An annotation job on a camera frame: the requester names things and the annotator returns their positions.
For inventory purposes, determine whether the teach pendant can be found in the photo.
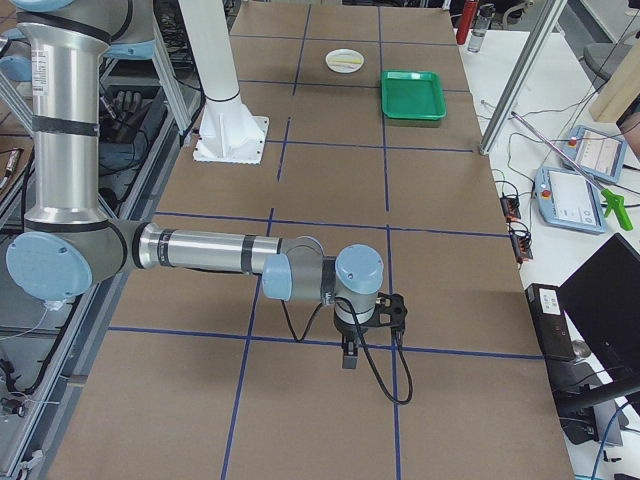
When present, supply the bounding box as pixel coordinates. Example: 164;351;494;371
534;166;607;235
562;125;628;184

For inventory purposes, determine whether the blue network cable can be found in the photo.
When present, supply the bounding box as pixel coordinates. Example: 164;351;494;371
587;399;632;480

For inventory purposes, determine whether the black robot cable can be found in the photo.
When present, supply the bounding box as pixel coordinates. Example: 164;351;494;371
279;295;414;405

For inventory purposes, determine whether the green handled reacher tool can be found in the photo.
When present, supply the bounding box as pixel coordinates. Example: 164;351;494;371
511;110;633;231

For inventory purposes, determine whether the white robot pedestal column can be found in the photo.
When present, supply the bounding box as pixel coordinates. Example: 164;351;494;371
179;0;269;165

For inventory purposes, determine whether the lower orange black adapter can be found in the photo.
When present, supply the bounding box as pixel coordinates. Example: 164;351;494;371
507;220;533;264

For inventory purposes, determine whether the black computer box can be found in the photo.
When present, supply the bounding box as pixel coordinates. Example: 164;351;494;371
525;283;575;362

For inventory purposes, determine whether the upper orange black adapter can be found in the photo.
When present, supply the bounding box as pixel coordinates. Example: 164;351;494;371
496;180;521;221

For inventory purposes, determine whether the red bottle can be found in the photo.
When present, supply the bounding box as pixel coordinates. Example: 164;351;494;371
456;0;478;45

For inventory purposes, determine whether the far teach pendant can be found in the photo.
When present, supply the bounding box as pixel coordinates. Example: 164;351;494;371
562;125;628;184

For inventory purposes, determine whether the aluminium frame post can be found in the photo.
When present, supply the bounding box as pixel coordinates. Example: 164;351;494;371
479;0;568;155

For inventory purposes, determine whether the white round plate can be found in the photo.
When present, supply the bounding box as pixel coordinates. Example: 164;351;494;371
325;48;365;74

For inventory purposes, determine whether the orange black adapter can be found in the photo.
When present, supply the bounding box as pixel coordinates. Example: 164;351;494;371
507;220;533;264
496;180;521;221

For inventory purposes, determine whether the grey office chair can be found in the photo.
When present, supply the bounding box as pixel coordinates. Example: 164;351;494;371
582;43;628;80

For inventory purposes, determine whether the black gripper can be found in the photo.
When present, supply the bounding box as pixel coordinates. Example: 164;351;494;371
333;316;362;370

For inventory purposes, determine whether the green plastic tray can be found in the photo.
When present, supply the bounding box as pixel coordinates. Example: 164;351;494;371
380;70;447;122

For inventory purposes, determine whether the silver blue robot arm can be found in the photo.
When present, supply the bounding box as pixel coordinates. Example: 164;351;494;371
6;1;383;368

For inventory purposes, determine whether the black laptop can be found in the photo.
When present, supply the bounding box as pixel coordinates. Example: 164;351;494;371
559;233;639;373

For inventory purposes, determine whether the near teach pendant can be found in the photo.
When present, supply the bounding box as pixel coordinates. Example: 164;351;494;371
534;166;607;235

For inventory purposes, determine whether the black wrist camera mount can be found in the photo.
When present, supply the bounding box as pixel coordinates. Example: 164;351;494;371
367;292;408;333

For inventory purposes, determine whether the clear water bottle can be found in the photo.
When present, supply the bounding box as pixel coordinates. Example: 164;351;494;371
467;3;495;53

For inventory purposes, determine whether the wooden board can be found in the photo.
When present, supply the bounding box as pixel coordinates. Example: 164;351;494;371
589;44;639;123

